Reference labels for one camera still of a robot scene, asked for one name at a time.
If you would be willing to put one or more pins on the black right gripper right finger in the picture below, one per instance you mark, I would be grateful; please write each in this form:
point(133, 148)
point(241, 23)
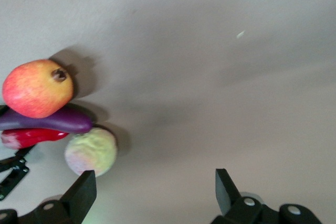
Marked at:
point(225, 192)

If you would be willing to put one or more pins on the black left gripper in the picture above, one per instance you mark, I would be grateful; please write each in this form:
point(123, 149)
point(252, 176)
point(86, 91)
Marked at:
point(14, 175)

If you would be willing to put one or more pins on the long purple eggplant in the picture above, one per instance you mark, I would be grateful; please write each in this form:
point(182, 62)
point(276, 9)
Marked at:
point(65, 123)

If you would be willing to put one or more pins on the red yellow pomegranate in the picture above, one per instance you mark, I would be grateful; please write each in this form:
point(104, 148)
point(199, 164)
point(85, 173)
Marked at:
point(36, 90)

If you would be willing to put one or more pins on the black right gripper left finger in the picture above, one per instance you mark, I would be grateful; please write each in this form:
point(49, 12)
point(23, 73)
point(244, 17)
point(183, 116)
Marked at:
point(82, 192)

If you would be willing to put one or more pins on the red chili pepper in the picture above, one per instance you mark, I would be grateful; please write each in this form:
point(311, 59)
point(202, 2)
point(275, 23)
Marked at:
point(34, 136)

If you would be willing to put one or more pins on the green round vegetable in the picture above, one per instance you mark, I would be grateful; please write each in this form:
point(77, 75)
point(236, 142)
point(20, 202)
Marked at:
point(92, 148)

